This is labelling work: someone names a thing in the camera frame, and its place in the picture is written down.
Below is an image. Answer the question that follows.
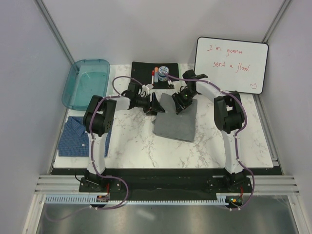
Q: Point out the grey long sleeve shirt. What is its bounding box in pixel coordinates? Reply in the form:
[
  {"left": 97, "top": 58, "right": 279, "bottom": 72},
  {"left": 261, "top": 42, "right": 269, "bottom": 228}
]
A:
[{"left": 153, "top": 93, "right": 197, "bottom": 142}]

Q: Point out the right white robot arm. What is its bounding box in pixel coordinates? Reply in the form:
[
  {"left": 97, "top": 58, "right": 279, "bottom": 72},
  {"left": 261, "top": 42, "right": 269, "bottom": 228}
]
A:
[{"left": 172, "top": 70, "right": 247, "bottom": 192}]

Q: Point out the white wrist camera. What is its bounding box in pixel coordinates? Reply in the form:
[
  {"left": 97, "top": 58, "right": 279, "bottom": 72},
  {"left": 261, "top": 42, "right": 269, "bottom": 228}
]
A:
[
  {"left": 167, "top": 81, "right": 174, "bottom": 89},
  {"left": 142, "top": 84, "right": 154, "bottom": 92}
]

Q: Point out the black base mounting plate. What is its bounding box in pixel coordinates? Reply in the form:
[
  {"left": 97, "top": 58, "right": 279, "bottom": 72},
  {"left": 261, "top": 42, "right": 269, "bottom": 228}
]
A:
[{"left": 52, "top": 168, "right": 252, "bottom": 200}]

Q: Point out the red whiteboard marker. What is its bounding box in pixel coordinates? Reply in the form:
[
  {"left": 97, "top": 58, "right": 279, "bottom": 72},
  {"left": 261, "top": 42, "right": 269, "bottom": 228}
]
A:
[{"left": 151, "top": 70, "right": 155, "bottom": 85}]

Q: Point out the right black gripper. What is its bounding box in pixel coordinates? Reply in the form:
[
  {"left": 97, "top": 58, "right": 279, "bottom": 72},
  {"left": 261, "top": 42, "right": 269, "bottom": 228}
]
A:
[{"left": 171, "top": 89, "right": 197, "bottom": 115}]

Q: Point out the whiteboard with red writing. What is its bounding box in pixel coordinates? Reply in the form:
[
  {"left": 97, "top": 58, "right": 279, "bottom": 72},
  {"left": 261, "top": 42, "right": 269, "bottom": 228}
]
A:
[{"left": 194, "top": 37, "right": 269, "bottom": 95}]

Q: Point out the black clipboard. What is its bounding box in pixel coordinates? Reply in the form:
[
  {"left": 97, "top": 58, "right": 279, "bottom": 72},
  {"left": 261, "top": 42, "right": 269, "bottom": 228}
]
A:
[{"left": 131, "top": 61, "right": 179, "bottom": 85}]

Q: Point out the white slotted cable duct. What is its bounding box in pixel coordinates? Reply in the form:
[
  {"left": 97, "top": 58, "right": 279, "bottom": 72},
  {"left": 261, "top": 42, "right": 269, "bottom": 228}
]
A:
[{"left": 45, "top": 195, "right": 229, "bottom": 205}]

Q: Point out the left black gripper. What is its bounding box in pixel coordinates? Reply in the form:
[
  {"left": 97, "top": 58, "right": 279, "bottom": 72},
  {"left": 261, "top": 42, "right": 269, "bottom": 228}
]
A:
[{"left": 135, "top": 93, "right": 165, "bottom": 117}]

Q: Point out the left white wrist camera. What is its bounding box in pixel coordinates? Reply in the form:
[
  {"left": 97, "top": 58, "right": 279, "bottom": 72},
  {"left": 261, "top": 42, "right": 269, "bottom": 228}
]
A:
[{"left": 142, "top": 84, "right": 154, "bottom": 92}]

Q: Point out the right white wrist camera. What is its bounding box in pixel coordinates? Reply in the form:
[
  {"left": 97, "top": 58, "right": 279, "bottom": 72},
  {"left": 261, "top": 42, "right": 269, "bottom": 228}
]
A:
[{"left": 167, "top": 81, "right": 174, "bottom": 89}]

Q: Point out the folded blue checked shirt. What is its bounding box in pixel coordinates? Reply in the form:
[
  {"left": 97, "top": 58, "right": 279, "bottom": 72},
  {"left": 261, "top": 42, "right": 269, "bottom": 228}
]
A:
[{"left": 58, "top": 116, "right": 113, "bottom": 158}]

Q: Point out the small blue lidded jar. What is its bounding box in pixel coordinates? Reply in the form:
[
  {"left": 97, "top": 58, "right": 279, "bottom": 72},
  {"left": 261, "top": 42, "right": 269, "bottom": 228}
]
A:
[{"left": 158, "top": 66, "right": 169, "bottom": 82}]

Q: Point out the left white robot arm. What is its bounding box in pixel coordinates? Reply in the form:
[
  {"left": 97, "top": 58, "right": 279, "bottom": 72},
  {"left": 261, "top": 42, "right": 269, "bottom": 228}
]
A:
[{"left": 83, "top": 82, "right": 165, "bottom": 192}]

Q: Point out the aluminium frame rail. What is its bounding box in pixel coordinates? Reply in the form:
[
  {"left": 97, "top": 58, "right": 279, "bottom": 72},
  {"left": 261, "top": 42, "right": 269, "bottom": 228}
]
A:
[{"left": 35, "top": 175, "right": 300, "bottom": 195}]

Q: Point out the teal plastic bin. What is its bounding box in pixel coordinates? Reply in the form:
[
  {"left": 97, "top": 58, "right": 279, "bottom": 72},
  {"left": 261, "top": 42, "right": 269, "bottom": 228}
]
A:
[{"left": 62, "top": 59, "right": 110, "bottom": 111}]

